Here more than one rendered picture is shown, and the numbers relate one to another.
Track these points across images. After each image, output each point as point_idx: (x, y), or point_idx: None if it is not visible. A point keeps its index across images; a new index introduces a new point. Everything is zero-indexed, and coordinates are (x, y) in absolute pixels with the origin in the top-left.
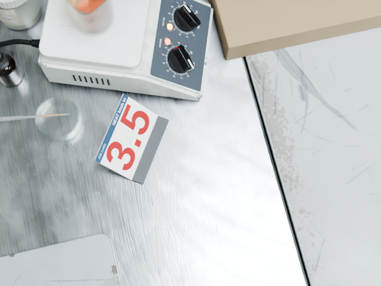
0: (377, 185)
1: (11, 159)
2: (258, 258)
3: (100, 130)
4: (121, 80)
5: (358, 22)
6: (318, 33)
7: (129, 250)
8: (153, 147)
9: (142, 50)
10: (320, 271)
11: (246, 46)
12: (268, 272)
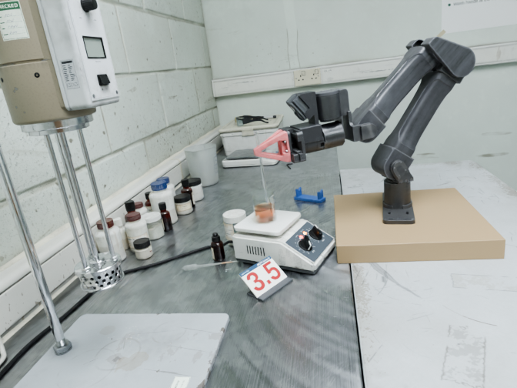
0: (433, 325)
1: (198, 283)
2: (325, 346)
3: None
4: (270, 248)
5: (423, 246)
6: (396, 250)
7: (238, 327)
8: (278, 287)
9: (283, 229)
10: (373, 362)
11: (348, 249)
12: (329, 355)
